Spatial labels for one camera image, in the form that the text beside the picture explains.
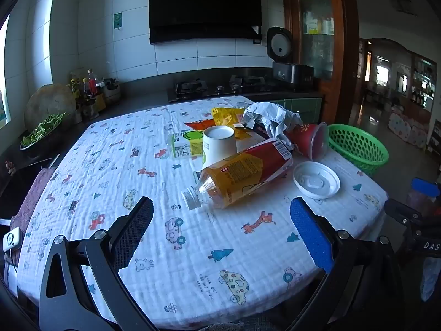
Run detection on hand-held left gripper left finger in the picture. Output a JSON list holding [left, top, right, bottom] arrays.
[[39, 196, 154, 331]]

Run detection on plastic bottle with orange drink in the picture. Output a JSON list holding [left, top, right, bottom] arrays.
[[181, 138, 294, 211]]

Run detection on green white milk carton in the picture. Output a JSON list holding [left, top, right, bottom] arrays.
[[168, 130, 207, 159]]

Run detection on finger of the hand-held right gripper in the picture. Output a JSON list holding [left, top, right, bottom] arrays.
[[384, 198, 423, 229], [410, 177, 441, 207]]

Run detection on red orange snack packet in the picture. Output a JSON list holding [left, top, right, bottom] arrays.
[[184, 119, 216, 133]]

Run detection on dotted playpen panels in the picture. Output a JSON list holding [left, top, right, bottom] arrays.
[[389, 112, 429, 149]]

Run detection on white plug adapter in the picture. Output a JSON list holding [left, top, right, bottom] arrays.
[[3, 228, 22, 252]]

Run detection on dark kitchen counter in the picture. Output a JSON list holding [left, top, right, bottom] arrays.
[[0, 76, 326, 194]]

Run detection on red condiment bottle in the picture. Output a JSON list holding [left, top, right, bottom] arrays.
[[86, 69, 99, 97]]

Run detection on white paper cup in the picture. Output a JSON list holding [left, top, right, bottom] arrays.
[[201, 126, 238, 166]]

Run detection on white plastic lid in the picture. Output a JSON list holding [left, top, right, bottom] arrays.
[[293, 161, 341, 200]]

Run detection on wooden display shelf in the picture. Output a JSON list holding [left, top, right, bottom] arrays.
[[412, 55, 436, 111]]

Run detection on bowl of green vegetables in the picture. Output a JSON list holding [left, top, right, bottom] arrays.
[[20, 112, 69, 159]]

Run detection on white utensil pot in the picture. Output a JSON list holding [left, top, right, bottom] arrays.
[[103, 78, 121, 102]]

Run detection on black rice cooker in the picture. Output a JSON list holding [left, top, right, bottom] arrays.
[[267, 26, 315, 87]]

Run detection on round wooden cutting board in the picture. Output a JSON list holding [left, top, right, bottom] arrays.
[[24, 83, 77, 132]]

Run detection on black range hood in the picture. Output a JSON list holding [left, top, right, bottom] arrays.
[[146, 0, 279, 45]]

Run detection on ceiling vent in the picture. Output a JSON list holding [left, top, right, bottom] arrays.
[[388, 0, 412, 16]]

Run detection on purple towel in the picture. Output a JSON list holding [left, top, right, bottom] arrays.
[[10, 167, 56, 228]]

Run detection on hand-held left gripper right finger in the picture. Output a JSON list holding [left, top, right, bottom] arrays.
[[289, 196, 404, 331]]

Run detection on silver wrapper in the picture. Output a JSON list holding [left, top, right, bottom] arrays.
[[241, 102, 304, 145]]

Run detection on red plastic cup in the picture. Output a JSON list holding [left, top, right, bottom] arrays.
[[286, 122, 329, 161]]

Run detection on green plastic basket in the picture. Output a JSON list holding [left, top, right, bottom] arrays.
[[326, 123, 389, 176]]

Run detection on wooden glass-door cabinet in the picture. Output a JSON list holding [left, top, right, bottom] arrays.
[[281, 0, 361, 135]]

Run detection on yellow snack packet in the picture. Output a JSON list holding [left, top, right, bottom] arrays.
[[211, 106, 254, 140]]

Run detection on printed white tablecloth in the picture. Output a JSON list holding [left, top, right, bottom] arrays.
[[17, 95, 388, 331]]

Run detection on black gas stove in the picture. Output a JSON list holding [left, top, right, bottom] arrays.
[[168, 75, 276, 102]]

